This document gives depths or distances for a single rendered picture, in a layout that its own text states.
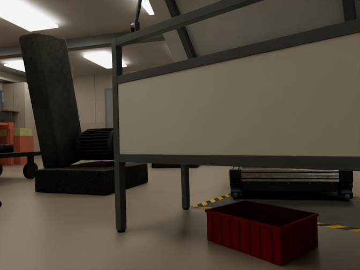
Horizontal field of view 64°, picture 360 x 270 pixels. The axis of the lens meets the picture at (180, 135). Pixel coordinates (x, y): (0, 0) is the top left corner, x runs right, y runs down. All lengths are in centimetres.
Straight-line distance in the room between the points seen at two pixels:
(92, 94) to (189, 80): 878
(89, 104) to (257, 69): 905
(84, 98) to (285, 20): 887
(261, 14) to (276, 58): 61
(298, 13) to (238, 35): 32
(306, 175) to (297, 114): 130
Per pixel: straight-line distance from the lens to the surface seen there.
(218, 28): 176
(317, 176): 230
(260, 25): 167
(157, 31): 141
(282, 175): 227
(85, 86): 1010
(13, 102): 998
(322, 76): 102
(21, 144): 779
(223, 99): 113
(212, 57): 118
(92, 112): 986
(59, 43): 330
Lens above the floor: 46
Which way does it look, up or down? 1 degrees up
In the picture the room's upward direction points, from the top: 2 degrees counter-clockwise
